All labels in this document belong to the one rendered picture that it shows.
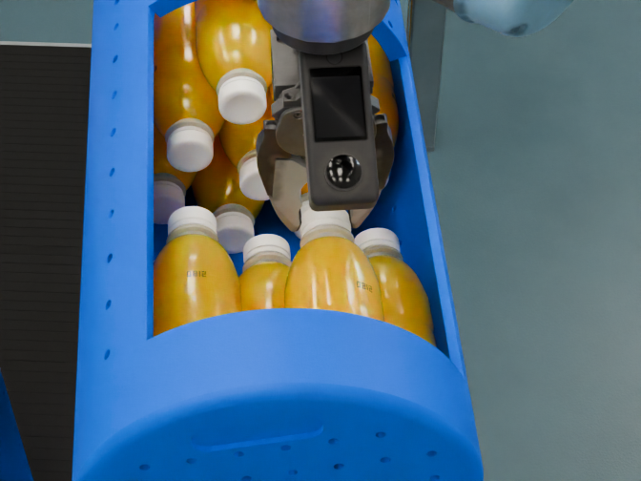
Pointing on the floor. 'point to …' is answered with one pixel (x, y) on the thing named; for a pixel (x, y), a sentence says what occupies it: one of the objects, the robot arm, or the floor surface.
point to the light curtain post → (426, 60)
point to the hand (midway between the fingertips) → (324, 223)
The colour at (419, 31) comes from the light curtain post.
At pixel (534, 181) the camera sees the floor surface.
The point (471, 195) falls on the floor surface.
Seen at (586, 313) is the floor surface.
